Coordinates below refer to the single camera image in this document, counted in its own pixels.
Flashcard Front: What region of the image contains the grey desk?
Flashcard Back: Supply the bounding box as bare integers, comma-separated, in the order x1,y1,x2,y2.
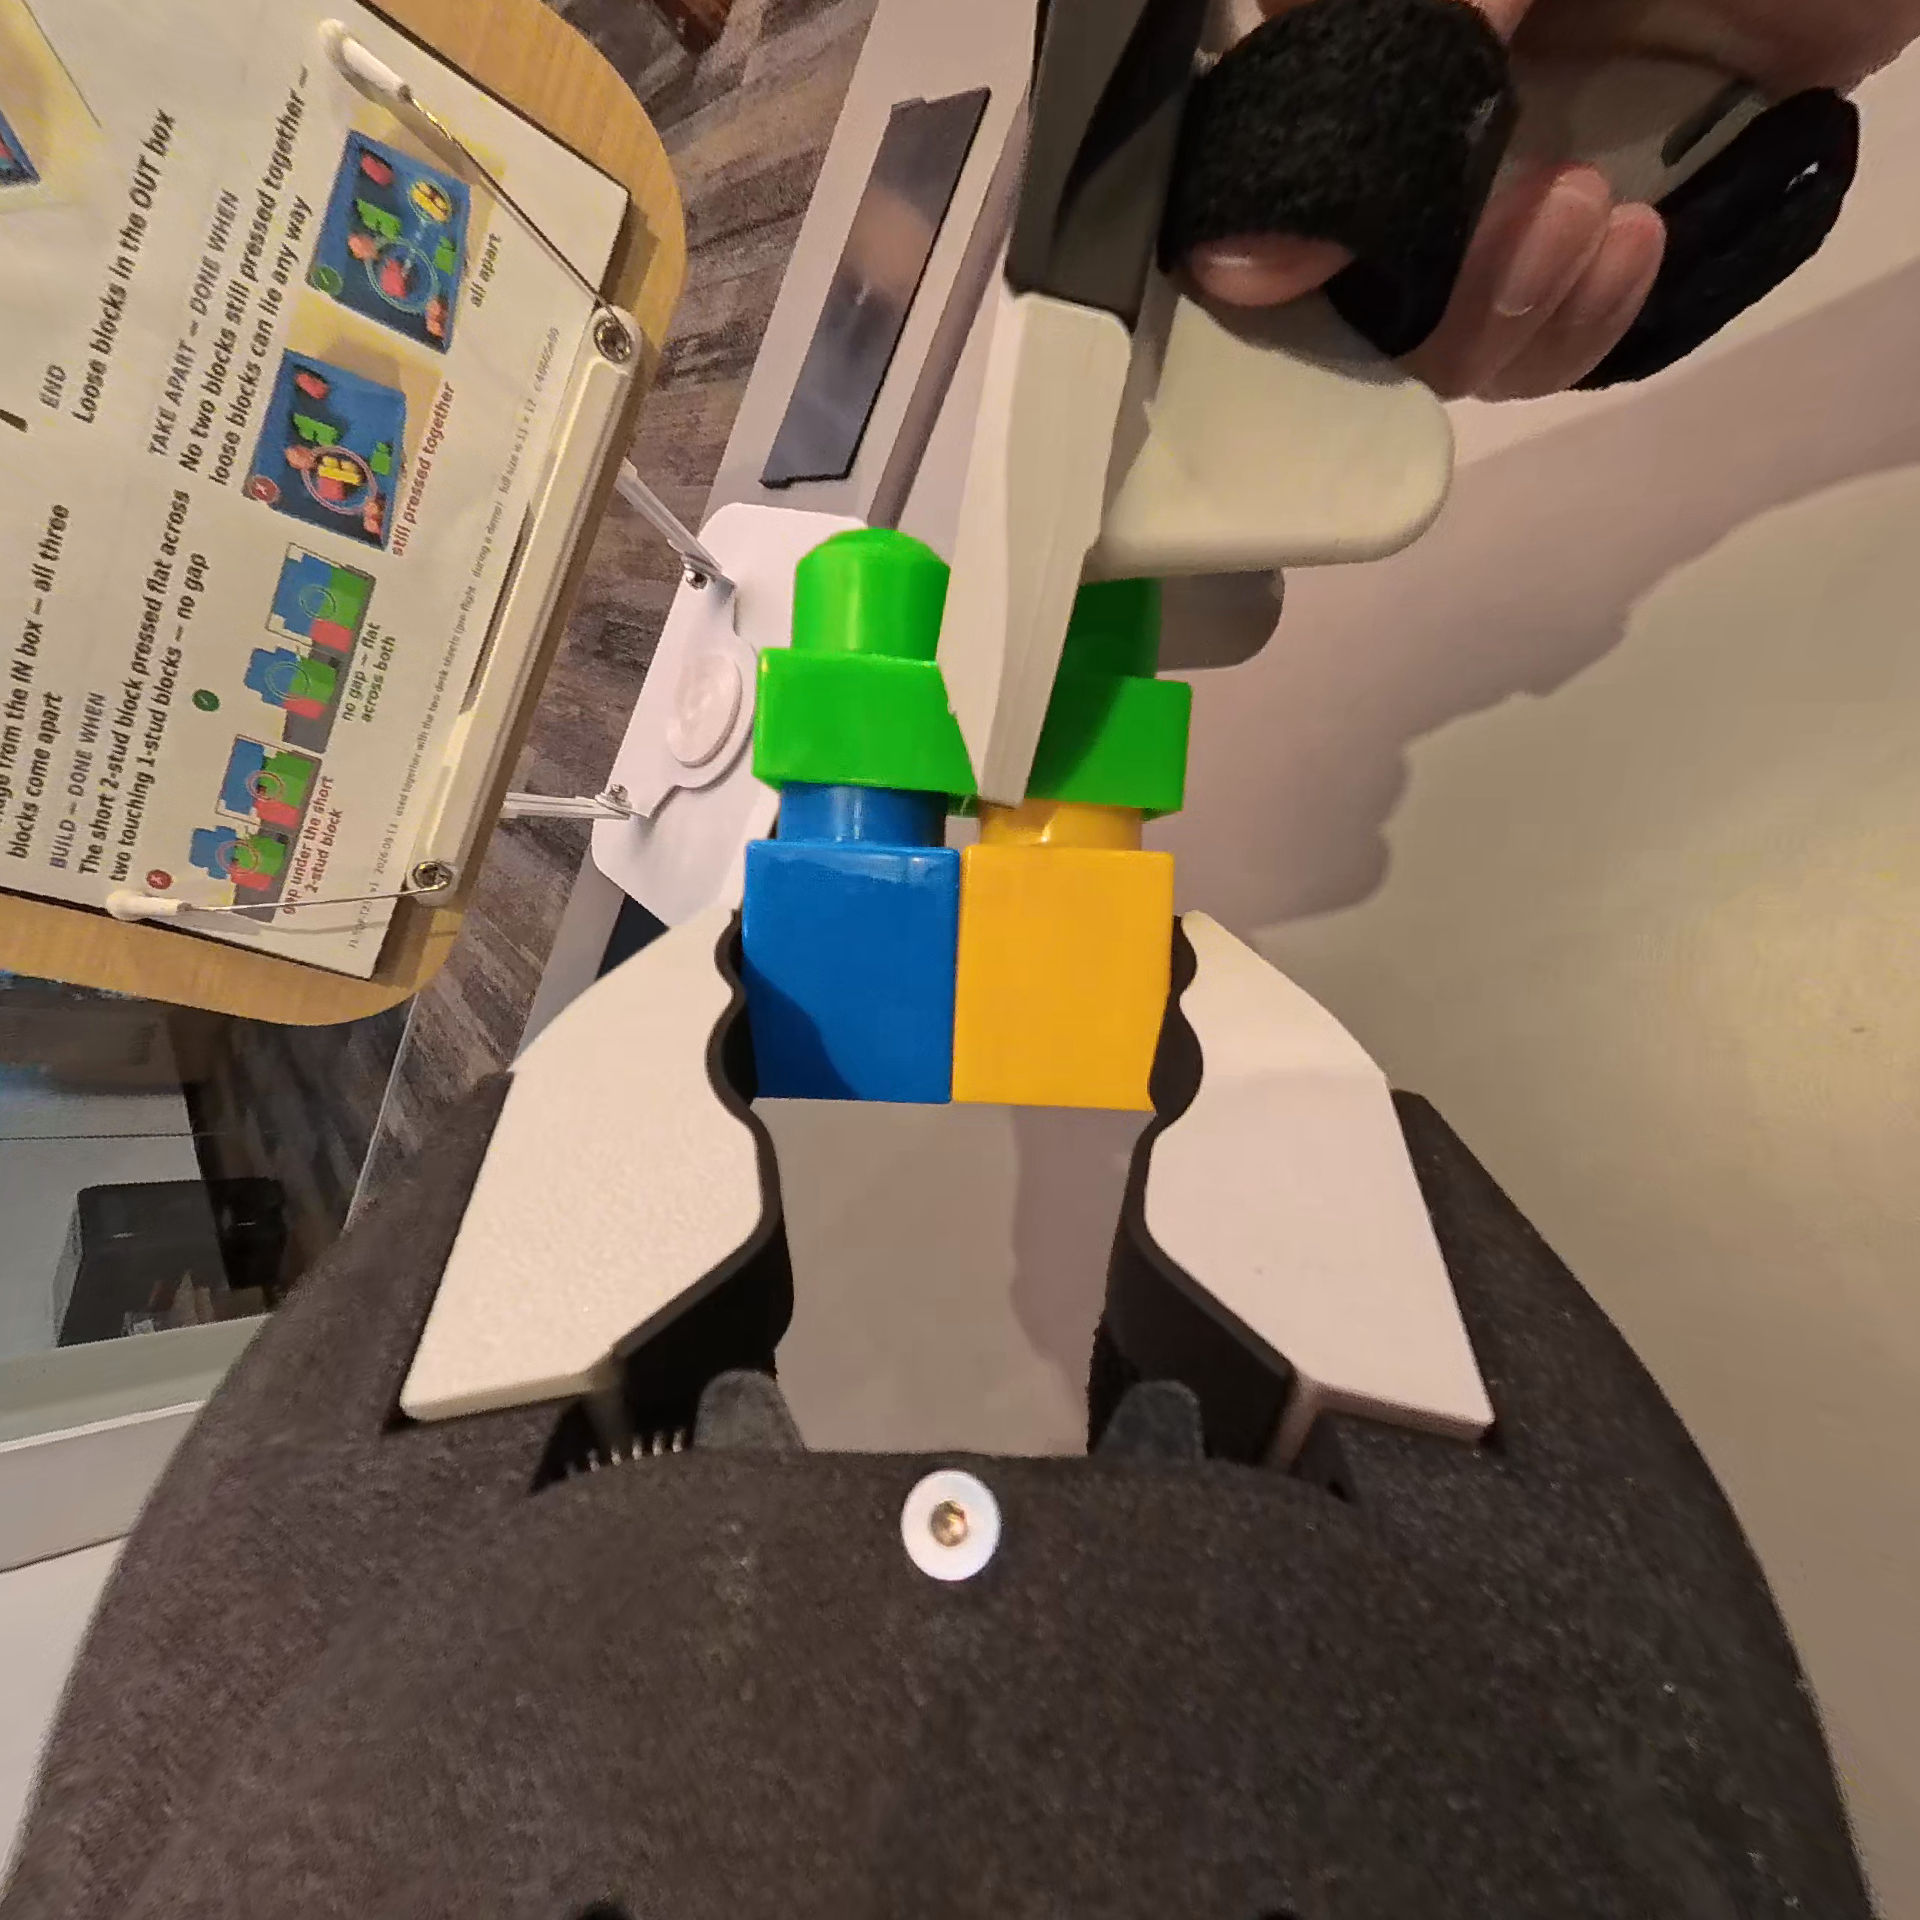
0,0,1920,1576

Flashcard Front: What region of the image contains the yellow toy block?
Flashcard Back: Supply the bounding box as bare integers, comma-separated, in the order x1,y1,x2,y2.
952,803,1176,1106

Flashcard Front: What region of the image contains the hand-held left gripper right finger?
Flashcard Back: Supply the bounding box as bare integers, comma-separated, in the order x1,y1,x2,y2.
1122,903,1493,1475

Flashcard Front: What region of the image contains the green two-stud toy block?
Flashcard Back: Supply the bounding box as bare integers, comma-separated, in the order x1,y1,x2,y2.
749,528,1192,816

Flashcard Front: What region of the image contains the dark flat plate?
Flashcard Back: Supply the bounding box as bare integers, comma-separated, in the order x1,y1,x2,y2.
758,89,997,486

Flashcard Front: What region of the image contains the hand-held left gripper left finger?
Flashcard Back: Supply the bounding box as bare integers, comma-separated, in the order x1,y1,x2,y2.
398,914,791,1427

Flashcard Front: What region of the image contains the blue toy block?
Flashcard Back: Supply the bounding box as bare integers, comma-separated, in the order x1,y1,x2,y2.
745,787,961,1104

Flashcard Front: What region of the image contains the person's right hand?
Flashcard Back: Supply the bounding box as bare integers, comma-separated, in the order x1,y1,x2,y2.
1183,0,1920,404

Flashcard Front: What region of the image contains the instruction poster on board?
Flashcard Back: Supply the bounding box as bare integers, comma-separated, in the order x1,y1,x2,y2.
0,0,694,1027

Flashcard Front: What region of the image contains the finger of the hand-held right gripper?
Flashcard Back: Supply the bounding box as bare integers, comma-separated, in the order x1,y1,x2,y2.
944,291,1137,813

